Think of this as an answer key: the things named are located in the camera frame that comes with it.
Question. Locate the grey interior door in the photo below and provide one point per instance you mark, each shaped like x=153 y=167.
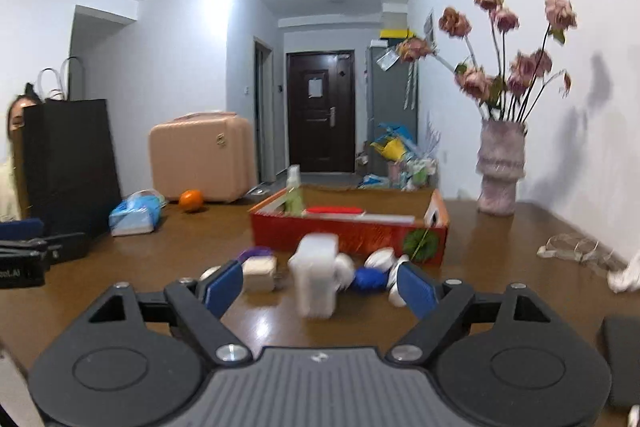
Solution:
x=262 y=117

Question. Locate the wall poster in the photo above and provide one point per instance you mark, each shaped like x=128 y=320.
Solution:
x=428 y=27

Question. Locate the grey refrigerator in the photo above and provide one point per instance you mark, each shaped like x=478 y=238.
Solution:
x=387 y=102

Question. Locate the small beige box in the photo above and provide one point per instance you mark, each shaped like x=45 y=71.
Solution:
x=260 y=274

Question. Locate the black flat pad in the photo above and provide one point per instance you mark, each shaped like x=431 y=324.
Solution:
x=622 y=362

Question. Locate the translucent plastic container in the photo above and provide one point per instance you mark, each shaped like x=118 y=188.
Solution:
x=315 y=277

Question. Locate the pink suitcase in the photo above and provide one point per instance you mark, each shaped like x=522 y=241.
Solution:
x=200 y=157

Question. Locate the crumpled white tissue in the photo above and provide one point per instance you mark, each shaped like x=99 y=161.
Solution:
x=626 y=277

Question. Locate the green spray bottle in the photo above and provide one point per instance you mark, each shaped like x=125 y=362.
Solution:
x=294 y=199

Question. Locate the white case with red lid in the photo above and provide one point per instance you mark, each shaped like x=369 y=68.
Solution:
x=334 y=210

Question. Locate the clear plastic bag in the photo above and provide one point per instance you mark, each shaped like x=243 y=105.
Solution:
x=387 y=58

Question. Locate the pink textured vase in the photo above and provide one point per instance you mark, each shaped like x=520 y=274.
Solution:
x=500 y=167

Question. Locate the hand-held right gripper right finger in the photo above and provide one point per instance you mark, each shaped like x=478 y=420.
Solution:
x=415 y=289

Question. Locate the orange cardboard box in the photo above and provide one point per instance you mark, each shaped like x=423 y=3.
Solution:
x=350 y=238

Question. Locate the blue tissue pack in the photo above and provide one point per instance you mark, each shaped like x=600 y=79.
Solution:
x=132 y=219

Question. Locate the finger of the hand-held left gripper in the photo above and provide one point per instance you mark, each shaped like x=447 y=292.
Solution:
x=65 y=248
x=20 y=228

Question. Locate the blue tape roll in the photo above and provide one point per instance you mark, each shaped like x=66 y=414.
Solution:
x=370 y=279

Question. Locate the black paper bag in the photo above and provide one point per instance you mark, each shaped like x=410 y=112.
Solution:
x=70 y=157

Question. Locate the bunch of dried pink roses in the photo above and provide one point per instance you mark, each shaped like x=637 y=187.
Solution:
x=475 y=79

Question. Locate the blue and yellow bundle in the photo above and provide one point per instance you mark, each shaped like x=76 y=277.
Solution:
x=392 y=144

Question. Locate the orange fruit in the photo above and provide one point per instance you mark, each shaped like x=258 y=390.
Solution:
x=191 y=201

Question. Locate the pink bin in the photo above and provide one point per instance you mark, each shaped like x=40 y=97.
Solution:
x=396 y=172

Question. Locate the yellow box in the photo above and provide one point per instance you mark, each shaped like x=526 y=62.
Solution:
x=395 y=33

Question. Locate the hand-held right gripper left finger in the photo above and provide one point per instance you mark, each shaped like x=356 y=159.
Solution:
x=226 y=288

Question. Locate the dark brown entrance door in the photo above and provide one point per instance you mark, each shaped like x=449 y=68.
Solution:
x=320 y=127

